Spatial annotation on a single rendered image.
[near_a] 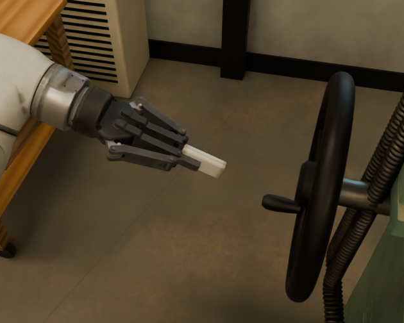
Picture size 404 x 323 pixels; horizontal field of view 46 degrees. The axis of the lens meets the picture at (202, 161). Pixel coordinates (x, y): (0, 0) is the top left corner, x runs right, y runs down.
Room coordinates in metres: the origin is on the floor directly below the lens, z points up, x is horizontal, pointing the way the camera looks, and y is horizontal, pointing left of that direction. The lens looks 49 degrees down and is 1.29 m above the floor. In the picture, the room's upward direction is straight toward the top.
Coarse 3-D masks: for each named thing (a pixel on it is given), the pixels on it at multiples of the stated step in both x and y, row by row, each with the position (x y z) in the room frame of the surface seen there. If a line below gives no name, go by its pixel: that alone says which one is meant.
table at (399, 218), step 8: (392, 192) 0.33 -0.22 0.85; (392, 200) 0.32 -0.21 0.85; (392, 208) 0.31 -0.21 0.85; (400, 208) 0.30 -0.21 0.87; (392, 216) 0.30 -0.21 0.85; (400, 216) 0.29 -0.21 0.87; (392, 224) 0.29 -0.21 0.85; (400, 224) 0.28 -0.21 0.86; (392, 232) 0.28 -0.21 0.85; (400, 232) 0.28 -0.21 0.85
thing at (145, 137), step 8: (120, 120) 0.51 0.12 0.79; (120, 128) 0.50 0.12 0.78; (128, 128) 0.50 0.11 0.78; (136, 128) 0.51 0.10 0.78; (136, 136) 0.50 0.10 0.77; (144, 136) 0.50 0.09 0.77; (128, 144) 0.50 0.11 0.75; (136, 144) 0.50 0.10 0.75; (144, 144) 0.49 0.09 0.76; (152, 144) 0.49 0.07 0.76; (160, 144) 0.49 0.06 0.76; (160, 152) 0.49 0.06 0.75; (168, 152) 0.48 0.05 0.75; (176, 152) 0.49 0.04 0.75
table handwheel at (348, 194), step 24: (336, 72) 0.46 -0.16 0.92; (336, 96) 0.38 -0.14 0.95; (336, 120) 0.35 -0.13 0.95; (312, 144) 0.49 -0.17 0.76; (336, 144) 0.32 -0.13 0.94; (312, 168) 0.38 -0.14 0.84; (336, 168) 0.30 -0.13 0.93; (312, 192) 0.29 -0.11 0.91; (336, 192) 0.28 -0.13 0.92; (360, 192) 0.35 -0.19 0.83; (312, 216) 0.27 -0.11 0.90; (312, 240) 0.25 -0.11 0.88; (288, 264) 0.33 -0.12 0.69; (312, 264) 0.24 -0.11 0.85; (288, 288) 0.25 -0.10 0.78; (312, 288) 0.24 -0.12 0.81
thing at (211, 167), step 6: (186, 150) 0.49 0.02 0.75; (192, 156) 0.49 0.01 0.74; (198, 156) 0.48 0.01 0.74; (204, 156) 0.49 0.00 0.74; (204, 162) 0.48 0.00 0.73; (210, 162) 0.48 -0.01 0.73; (216, 162) 0.48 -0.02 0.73; (204, 168) 0.48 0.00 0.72; (210, 168) 0.48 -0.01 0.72; (216, 168) 0.48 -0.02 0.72; (222, 168) 0.47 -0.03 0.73; (210, 174) 0.48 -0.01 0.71; (216, 174) 0.48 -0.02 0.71
